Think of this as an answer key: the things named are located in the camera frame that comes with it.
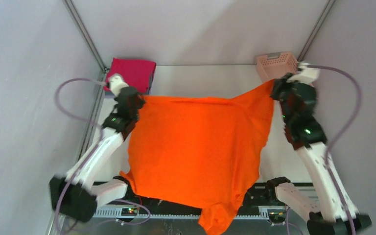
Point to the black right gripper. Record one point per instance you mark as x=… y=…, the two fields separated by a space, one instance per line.
x=279 y=83

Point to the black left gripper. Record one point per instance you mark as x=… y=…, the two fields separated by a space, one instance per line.
x=140 y=102

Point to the orange t shirt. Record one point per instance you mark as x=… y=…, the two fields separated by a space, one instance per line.
x=201 y=152

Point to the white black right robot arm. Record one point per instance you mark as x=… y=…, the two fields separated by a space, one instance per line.
x=334 y=213

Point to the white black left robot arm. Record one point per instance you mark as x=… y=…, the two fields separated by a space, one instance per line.
x=75 y=195

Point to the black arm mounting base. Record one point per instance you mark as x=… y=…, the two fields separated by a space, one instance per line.
x=255 y=201

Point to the folded magenta t shirt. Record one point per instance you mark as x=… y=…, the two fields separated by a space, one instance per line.
x=137 y=68

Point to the pink plastic basket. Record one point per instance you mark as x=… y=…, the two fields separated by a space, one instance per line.
x=275 y=65

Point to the left controller board with leds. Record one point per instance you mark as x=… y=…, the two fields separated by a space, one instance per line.
x=129 y=212

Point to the right controller board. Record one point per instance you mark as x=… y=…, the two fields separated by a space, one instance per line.
x=277 y=217

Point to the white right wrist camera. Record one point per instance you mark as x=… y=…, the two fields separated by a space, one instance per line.
x=306 y=74

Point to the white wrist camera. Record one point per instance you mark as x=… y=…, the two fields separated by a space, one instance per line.
x=115 y=83
x=306 y=74

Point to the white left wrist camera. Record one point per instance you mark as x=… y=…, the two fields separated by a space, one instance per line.
x=115 y=83

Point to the right aluminium corner post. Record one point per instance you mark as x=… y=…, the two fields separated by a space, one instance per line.
x=316 y=29

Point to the aluminium corner post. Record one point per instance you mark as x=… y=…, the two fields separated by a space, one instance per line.
x=316 y=29
x=78 y=21

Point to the aluminium frame rail front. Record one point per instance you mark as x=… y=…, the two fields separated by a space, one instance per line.
x=293 y=196

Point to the left aluminium corner post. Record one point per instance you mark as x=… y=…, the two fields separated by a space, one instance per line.
x=78 y=21

